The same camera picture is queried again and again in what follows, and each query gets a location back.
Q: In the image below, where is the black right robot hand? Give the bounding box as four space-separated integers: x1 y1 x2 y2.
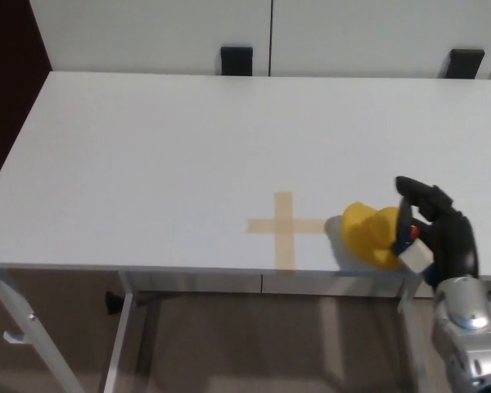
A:
392 175 481 288

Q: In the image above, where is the yellow rubber duck toy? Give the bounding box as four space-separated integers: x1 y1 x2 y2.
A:
341 201 407 271

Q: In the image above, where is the white metal desk leg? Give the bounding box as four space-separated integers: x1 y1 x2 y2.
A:
0 267 85 393
396 274 435 393
103 270 143 393

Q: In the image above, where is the white cabinet door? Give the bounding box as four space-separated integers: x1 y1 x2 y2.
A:
268 0 491 81
27 0 273 78

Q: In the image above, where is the small black floor object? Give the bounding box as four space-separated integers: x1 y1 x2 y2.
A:
104 291 125 316

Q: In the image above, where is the white hook on leg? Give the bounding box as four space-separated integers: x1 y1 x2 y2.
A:
2 328 28 347

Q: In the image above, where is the right black bracket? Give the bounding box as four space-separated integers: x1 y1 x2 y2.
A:
447 48 486 80

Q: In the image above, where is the black bracket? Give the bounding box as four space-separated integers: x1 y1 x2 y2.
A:
219 46 255 78
447 48 486 80

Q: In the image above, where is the left black bracket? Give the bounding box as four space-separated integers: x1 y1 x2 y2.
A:
219 46 255 78

